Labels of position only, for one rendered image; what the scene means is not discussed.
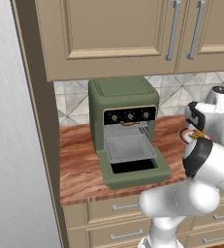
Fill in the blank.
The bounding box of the grey metal oven tray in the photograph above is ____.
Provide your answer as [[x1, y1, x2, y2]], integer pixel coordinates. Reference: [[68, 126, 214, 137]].
[[104, 133, 158, 165]]

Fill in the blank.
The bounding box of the green toaster oven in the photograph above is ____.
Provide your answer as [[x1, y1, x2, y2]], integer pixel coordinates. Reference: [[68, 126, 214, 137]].
[[87, 77, 161, 155]]

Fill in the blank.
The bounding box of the green toaster oven door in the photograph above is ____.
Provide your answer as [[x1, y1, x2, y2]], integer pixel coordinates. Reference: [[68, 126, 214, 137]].
[[96, 146, 173, 191]]

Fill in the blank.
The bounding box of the wide beige upper cupboard door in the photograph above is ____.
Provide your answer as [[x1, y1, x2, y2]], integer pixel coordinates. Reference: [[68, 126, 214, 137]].
[[34, 0, 182, 82]]

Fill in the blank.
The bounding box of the white plate with red rim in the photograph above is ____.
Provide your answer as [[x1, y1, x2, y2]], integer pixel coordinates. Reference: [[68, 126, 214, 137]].
[[178, 127, 212, 145]]

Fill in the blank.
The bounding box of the brown tall side panel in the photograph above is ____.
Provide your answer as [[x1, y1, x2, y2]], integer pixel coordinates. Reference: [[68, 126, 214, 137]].
[[11, 0, 70, 248]]

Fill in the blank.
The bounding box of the brown food on plate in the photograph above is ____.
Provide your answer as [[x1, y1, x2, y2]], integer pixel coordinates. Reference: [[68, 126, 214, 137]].
[[190, 130, 207, 140]]

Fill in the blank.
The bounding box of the beige drawer front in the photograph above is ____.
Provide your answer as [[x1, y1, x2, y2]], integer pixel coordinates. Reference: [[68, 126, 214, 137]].
[[86, 194, 144, 225], [87, 220, 154, 248], [184, 225, 224, 248], [191, 201, 224, 230]]

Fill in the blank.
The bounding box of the grey fridge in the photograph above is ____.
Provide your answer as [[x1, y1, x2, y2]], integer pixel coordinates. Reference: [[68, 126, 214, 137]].
[[0, 0, 63, 248]]

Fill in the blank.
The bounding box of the grey wire oven rack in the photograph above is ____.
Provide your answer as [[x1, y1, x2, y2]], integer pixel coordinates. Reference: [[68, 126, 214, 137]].
[[103, 121, 152, 140]]

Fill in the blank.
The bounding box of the grey cupboard door handle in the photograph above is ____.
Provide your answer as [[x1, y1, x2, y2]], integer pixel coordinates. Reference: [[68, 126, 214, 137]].
[[165, 0, 181, 62], [186, 0, 207, 61]]

